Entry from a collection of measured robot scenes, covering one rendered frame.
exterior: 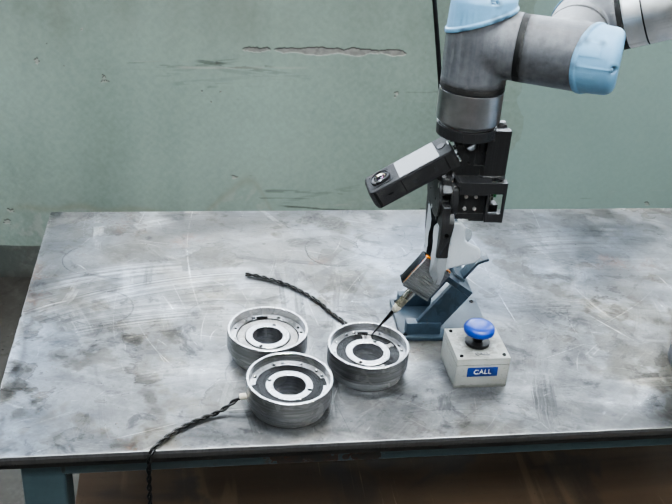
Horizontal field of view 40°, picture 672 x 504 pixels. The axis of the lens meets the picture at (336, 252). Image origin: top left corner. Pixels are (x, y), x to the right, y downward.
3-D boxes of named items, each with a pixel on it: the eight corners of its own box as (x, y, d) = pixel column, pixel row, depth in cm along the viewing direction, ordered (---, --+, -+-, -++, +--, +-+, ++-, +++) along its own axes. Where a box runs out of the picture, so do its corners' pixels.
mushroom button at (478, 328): (464, 365, 118) (469, 332, 115) (456, 347, 121) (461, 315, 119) (494, 364, 118) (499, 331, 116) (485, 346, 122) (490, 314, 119)
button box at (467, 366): (453, 388, 117) (458, 357, 115) (440, 356, 123) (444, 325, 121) (514, 386, 119) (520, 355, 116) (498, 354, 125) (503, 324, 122)
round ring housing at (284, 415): (320, 374, 118) (322, 348, 116) (340, 427, 109) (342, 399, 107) (239, 382, 116) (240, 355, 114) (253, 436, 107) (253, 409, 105)
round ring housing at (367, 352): (413, 393, 116) (417, 367, 114) (331, 396, 114) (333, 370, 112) (397, 345, 125) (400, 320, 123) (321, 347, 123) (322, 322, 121)
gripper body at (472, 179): (501, 229, 111) (517, 135, 105) (431, 228, 110) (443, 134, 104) (486, 201, 118) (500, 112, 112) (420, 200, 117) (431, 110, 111)
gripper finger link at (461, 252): (478, 294, 115) (487, 225, 111) (432, 293, 114) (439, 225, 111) (472, 283, 118) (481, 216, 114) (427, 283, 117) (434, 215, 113)
